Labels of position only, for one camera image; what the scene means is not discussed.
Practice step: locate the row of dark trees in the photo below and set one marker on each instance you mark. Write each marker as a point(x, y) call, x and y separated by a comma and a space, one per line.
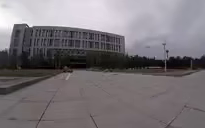
point(150, 62)

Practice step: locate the short lamp pole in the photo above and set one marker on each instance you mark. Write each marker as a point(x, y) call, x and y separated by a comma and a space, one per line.
point(167, 55)

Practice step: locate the grey concrete paved plaza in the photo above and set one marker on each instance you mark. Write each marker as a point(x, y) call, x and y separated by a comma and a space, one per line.
point(116, 100)

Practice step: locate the white multi-storey building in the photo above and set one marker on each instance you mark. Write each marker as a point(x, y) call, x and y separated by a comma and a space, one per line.
point(66, 40)

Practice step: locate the low kerbed planting bed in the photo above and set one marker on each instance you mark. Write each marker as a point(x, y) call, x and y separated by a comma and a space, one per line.
point(163, 71)

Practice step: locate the tall lamp pole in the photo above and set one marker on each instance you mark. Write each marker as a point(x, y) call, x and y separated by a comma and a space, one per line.
point(164, 58)

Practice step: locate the vehicle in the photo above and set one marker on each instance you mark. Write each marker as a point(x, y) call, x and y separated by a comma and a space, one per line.
point(67, 69)

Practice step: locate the grey raised kerbed platform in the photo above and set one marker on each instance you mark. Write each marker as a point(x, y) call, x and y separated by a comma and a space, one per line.
point(13, 83)

